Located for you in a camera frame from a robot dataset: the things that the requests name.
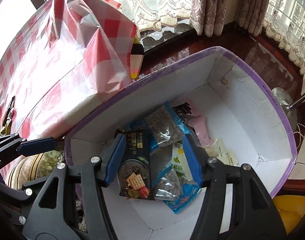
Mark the white nut snack packet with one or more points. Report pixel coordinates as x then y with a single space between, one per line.
217 149

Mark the yellow cushion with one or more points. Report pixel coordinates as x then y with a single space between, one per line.
291 209

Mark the pink cloth pouch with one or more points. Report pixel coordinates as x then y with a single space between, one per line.
197 120

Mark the silver floor lamp base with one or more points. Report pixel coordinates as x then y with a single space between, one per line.
285 100

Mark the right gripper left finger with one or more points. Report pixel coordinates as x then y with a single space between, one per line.
88 180

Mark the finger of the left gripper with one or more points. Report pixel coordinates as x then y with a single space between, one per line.
26 202
37 146

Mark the red white checkered tablecloth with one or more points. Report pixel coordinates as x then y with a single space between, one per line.
69 58

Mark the blue pattern snack bag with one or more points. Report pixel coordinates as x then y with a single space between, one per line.
177 194

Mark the green yellow snack packet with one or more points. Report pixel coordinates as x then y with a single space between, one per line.
179 161

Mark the black cracker snack pack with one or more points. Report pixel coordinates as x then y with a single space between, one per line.
134 174

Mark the pink beige heavy curtain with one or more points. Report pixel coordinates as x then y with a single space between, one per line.
208 17

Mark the striped beige sofa cushion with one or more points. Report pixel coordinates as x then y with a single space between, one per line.
41 165

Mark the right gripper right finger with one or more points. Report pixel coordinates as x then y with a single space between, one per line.
253 215

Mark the blue clear seed snack bag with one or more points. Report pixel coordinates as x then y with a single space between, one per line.
164 126

